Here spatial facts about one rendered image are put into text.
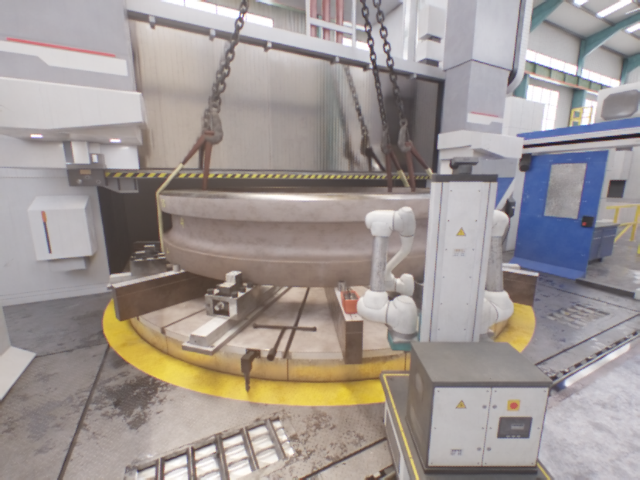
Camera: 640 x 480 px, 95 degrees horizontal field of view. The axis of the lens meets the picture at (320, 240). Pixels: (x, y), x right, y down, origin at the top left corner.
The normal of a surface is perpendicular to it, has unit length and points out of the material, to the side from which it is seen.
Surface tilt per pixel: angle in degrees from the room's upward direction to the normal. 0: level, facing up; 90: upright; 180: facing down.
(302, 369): 90
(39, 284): 90
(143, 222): 90
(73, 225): 90
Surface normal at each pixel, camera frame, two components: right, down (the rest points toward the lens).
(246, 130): 0.47, 0.18
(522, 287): -0.65, 0.15
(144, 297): 0.76, 0.13
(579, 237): -0.89, 0.09
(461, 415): 0.00, 0.19
